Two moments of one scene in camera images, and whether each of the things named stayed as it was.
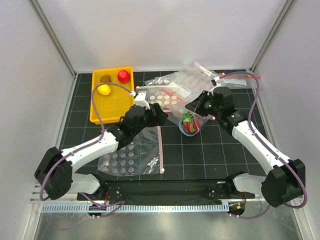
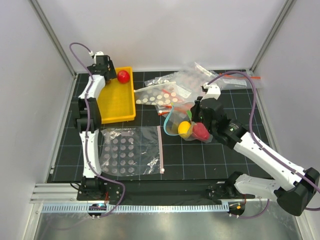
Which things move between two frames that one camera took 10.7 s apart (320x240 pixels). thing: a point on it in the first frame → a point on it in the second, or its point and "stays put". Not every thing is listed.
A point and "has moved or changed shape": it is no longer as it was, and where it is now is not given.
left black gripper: [158, 120] → [111, 71]
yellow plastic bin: [111, 107] stays put
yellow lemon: [104, 89] → [184, 129]
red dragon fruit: [191, 125] → [199, 129]
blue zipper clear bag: [189, 121] has moved or changed shape
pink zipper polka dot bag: [143, 155] stays put
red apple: [123, 76] stays put
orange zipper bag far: [238, 80] stays put
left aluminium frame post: [40, 13] stays put
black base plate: [166, 190] stays put
